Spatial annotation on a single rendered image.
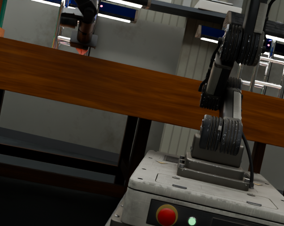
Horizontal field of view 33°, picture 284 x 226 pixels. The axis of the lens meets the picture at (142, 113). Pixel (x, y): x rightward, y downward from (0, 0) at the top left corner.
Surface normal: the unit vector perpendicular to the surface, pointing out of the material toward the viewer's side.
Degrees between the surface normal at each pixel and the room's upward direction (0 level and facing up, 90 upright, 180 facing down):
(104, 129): 90
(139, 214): 90
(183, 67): 90
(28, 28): 90
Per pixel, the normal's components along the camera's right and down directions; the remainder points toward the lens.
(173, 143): -0.09, 0.03
